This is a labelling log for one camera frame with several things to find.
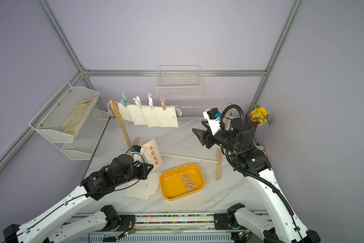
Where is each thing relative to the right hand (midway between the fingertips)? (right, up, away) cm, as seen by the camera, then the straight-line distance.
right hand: (200, 127), depth 62 cm
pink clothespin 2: (-4, -31, +23) cm, 39 cm away
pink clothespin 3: (-6, -29, +26) cm, 39 cm away
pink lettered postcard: (-22, -12, +10) cm, 28 cm away
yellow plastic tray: (-14, -33, +22) cm, 42 cm away
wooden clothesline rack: (-43, -10, +41) cm, 60 cm away
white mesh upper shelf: (-70, +4, +14) cm, 72 cm away
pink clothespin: (-4, -34, +21) cm, 40 cm away
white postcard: (-30, -36, +19) cm, 50 cm away
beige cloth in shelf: (-66, +3, +14) cm, 67 cm away
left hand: (-22, -20, +9) cm, 31 cm away
